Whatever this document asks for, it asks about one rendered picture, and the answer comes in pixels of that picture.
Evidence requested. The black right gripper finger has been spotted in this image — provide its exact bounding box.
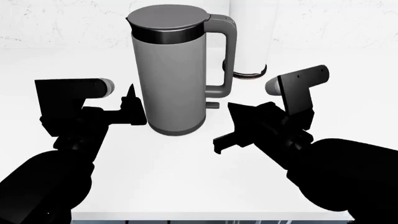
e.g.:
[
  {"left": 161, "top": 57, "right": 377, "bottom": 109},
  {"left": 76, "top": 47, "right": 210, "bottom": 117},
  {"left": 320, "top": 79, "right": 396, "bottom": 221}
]
[
  {"left": 213, "top": 132, "right": 250, "bottom": 156},
  {"left": 227, "top": 101, "right": 261, "bottom": 134}
]

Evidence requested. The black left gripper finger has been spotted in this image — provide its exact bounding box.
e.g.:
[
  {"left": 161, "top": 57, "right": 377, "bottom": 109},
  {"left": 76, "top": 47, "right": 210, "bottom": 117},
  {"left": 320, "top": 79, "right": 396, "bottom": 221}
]
[{"left": 120, "top": 83, "right": 148, "bottom": 126}]

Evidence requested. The grey electric kettle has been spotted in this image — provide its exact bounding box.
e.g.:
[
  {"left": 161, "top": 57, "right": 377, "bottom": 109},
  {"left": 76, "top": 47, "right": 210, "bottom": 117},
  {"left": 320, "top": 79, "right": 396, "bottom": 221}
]
[{"left": 125, "top": 4, "right": 239, "bottom": 137}]

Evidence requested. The white cylinder with dark base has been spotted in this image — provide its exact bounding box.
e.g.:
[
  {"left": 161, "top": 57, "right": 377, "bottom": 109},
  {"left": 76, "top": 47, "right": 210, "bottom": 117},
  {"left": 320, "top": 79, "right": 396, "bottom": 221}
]
[{"left": 228, "top": 0, "right": 279, "bottom": 80}]

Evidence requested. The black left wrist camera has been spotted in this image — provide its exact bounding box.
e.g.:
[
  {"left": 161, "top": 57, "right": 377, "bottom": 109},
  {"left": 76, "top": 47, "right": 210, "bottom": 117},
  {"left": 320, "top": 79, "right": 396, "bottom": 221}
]
[{"left": 34, "top": 77, "right": 116, "bottom": 118}]

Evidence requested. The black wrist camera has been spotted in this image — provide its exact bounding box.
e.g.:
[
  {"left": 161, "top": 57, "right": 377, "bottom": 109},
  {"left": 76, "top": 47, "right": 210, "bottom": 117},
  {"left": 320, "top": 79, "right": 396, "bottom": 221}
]
[
  {"left": 264, "top": 65, "right": 330, "bottom": 116},
  {"left": 34, "top": 77, "right": 116, "bottom": 118}
]

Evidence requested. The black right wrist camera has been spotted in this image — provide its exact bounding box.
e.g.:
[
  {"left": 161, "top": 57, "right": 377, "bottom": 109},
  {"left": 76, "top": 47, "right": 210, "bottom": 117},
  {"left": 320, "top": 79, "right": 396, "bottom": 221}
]
[{"left": 264, "top": 65, "right": 330, "bottom": 116}]

